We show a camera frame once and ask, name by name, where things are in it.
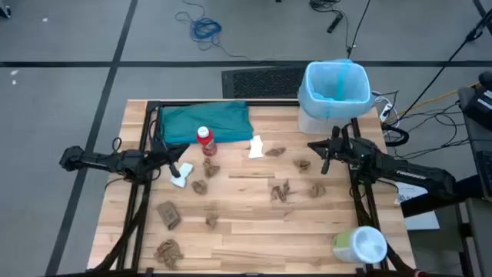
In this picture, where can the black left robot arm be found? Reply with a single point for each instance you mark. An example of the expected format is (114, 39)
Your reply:
(96, 158)

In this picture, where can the teal trash bag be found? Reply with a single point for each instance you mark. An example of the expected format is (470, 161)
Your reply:
(207, 119)

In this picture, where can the black electronic device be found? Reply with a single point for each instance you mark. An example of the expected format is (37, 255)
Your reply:
(478, 104)

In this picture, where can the white trash bin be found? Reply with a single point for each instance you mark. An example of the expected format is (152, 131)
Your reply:
(319, 125)

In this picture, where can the small clear plastic wrapper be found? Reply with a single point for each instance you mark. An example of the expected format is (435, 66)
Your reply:
(187, 169)

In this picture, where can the light blue trash bag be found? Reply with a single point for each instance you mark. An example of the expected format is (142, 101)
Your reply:
(334, 84)

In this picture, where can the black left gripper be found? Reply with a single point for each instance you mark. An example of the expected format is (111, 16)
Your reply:
(159, 157)

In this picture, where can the large crumpled brown paper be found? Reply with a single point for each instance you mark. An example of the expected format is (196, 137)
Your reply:
(168, 254)

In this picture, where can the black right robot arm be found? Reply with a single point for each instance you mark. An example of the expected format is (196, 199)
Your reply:
(407, 171)

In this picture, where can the white paper sheet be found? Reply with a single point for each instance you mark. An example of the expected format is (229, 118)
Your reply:
(423, 221)

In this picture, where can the flat brown cardboard packet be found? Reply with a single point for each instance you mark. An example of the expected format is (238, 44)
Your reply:
(169, 215)

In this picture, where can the white green wipes canister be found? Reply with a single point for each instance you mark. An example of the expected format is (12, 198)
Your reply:
(357, 245)

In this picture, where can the white power strip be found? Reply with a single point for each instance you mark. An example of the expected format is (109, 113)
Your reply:
(385, 112)

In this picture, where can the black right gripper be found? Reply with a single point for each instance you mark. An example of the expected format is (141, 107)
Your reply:
(346, 151)

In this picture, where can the red drink bottle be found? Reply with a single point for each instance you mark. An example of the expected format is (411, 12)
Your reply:
(207, 146)

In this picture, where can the black floor mat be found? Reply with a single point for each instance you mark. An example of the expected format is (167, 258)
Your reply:
(265, 82)

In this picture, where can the white wrapper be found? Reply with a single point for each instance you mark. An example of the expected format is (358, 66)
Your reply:
(256, 148)

